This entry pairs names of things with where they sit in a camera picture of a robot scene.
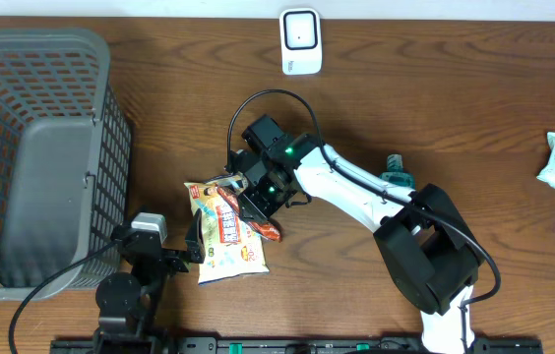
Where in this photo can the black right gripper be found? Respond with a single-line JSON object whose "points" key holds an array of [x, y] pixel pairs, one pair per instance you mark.
{"points": [[256, 208]]}

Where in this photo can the grey plastic shopping basket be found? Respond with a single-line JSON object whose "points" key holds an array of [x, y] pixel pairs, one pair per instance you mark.
{"points": [[65, 148]]}

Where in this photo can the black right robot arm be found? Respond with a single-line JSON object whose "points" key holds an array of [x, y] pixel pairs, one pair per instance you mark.
{"points": [[432, 257]]}

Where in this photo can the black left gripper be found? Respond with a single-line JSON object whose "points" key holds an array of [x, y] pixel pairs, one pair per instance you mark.
{"points": [[196, 241]]}

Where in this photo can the blue mouthwash bottle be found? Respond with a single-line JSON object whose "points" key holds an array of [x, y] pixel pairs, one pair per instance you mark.
{"points": [[396, 174]]}

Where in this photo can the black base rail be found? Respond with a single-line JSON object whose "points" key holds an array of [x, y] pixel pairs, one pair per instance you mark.
{"points": [[210, 345]]}

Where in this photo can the white barcode scanner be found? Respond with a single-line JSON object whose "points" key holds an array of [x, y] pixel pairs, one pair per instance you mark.
{"points": [[300, 42]]}

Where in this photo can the brown chocolate bar wrapper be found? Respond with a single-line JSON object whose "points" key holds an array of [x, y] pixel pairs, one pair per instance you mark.
{"points": [[266, 229]]}

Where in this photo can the white snack bag red label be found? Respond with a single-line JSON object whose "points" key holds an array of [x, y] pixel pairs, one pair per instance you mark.
{"points": [[232, 247]]}

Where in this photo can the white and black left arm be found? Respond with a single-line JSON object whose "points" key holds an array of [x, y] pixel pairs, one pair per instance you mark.
{"points": [[128, 301]]}

